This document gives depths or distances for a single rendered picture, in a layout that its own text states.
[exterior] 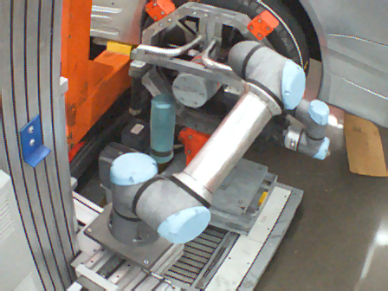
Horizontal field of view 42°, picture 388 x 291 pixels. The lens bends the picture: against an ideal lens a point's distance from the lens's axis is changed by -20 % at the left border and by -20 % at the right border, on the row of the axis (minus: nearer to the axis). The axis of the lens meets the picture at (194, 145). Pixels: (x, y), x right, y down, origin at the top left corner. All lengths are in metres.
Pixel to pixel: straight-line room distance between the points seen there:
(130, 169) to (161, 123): 0.78
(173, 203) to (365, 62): 1.09
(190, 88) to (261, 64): 0.63
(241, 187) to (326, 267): 0.61
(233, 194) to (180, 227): 1.26
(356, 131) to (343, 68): 1.35
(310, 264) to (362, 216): 0.48
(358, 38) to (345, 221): 1.14
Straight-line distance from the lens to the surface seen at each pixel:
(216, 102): 2.42
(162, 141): 2.26
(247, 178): 2.68
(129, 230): 1.53
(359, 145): 3.42
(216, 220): 2.61
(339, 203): 3.00
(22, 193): 1.31
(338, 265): 2.68
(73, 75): 2.15
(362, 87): 2.23
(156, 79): 2.34
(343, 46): 2.16
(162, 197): 1.39
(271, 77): 1.43
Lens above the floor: 2.00
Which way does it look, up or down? 39 degrees down
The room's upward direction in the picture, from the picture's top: 5 degrees clockwise
